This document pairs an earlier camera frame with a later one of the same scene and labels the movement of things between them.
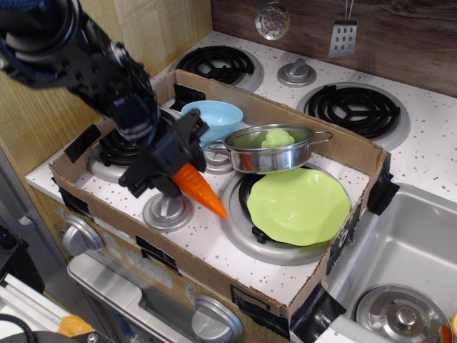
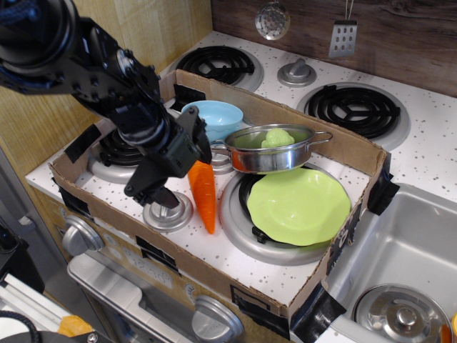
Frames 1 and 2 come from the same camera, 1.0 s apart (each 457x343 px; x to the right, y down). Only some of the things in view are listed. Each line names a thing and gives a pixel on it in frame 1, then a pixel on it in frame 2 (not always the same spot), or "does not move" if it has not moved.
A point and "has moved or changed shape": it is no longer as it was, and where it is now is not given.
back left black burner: [221, 63] does not move
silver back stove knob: [297, 74] does not move
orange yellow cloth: [71, 325] does not move
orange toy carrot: [192, 180] has moved or changed shape
